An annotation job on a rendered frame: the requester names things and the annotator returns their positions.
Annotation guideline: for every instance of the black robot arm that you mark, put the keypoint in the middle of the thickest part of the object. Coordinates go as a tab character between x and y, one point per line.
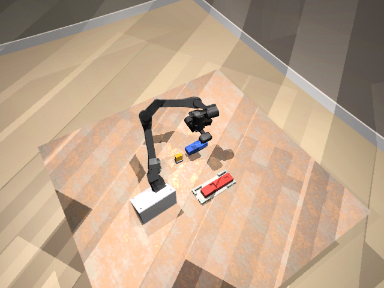
154	164

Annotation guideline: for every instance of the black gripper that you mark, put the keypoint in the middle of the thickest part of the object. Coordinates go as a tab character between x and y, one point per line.
205	136

